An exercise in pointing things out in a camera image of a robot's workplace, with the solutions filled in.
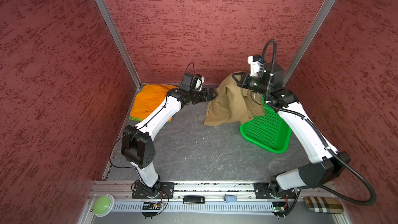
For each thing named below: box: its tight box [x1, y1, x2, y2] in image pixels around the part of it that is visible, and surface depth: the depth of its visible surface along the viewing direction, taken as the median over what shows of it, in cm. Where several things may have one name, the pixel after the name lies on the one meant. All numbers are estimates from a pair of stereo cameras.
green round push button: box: [92, 193, 115, 218], surface depth 70 cm
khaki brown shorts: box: [203, 71, 266, 127], surface depth 74 cm
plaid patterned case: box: [305, 196, 344, 215], surface depth 69 cm
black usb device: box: [182, 195, 206, 205], surface depth 71 cm
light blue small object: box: [224, 193, 238, 203], surface depth 72 cm
